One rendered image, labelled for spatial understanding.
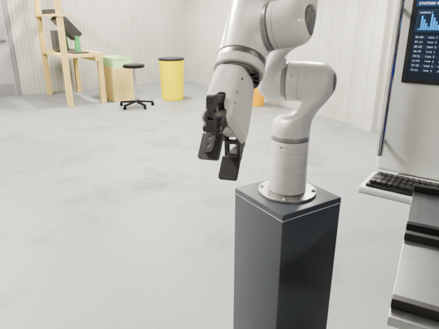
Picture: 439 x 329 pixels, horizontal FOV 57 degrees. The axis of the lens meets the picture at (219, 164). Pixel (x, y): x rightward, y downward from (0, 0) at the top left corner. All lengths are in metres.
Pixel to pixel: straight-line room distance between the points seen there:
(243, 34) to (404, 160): 1.23
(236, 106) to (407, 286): 0.55
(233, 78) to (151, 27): 8.79
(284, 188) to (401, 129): 0.65
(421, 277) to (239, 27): 0.65
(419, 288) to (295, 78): 0.63
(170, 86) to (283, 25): 6.71
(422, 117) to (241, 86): 1.19
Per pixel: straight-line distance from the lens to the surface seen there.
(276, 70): 1.20
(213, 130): 0.58
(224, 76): 0.63
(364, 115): 5.69
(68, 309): 2.32
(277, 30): 0.67
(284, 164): 1.26
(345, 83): 6.02
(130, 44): 9.23
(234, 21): 0.69
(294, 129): 1.23
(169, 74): 7.30
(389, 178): 1.67
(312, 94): 1.20
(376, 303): 2.37
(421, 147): 1.76
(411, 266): 1.03
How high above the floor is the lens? 1.40
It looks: 20 degrees down
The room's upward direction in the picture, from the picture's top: straight up
